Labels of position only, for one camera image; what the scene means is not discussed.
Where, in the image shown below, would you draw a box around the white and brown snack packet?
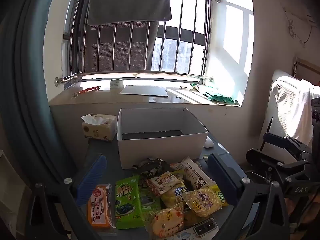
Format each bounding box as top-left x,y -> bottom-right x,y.
170,156 -> 217,191

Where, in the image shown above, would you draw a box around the white cardboard box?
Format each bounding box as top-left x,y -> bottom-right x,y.
116,107 -> 209,169

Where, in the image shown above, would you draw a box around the green plastic bag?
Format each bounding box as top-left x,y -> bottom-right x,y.
190,82 -> 240,105

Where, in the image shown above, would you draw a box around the white chair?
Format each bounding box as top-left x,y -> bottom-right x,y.
259,69 -> 320,153

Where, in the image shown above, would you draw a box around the round yellow bread packet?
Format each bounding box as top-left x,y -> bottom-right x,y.
181,187 -> 223,218

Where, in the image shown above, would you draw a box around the orange snack packet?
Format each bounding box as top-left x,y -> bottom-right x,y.
86,183 -> 117,229

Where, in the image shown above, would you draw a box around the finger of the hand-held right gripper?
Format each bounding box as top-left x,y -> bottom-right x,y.
246,149 -> 283,179
262,132 -> 310,155

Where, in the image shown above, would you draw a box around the metal window rail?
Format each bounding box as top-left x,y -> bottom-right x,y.
54,71 -> 214,87

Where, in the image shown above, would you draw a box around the white towel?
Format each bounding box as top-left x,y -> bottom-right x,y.
272,75 -> 320,143

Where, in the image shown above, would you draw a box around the beige tissue pack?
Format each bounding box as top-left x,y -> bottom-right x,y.
81,114 -> 117,140

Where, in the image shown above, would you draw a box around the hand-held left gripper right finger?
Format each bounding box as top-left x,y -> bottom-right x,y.
207,153 -> 290,240

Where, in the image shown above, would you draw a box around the teal curtain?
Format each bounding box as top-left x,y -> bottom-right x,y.
0,0 -> 78,188

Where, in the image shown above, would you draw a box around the dark grey hanging towel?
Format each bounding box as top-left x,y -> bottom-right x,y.
87,0 -> 172,26

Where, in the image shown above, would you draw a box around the wooden picture frame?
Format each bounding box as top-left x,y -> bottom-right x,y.
292,57 -> 320,84

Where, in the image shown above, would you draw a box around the yellow cartoon chips packet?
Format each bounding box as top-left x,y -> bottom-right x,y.
160,182 -> 191,208

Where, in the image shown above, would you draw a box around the phone with cartoon case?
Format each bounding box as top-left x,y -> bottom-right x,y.
172,217 -> 221,240

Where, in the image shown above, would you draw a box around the red-handled pliers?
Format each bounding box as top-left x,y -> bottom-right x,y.
72,86 -> 101,97

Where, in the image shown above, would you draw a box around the grey flat board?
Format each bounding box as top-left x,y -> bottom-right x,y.
118,85 -> 168,97

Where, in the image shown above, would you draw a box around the yellow cake packet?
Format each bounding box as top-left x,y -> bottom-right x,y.
145,202 -> 186,238

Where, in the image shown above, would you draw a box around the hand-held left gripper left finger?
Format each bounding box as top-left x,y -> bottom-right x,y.
25,154 -> 108,240

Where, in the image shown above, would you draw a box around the metal window grille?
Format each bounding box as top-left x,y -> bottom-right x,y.
62,0 -> 213,74

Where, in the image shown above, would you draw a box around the wall cable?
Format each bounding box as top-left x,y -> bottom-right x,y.
281,4 -> 316,46

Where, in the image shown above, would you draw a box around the green seaweed snack packet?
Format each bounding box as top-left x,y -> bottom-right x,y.
139,177 -> 162,213
115,175 -> 145,230

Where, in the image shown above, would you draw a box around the red and white snack packet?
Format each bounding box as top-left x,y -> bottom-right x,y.
149,171 -> 184,197

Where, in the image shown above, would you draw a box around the black snack packet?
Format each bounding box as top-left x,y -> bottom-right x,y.
132,157 -> 171,178

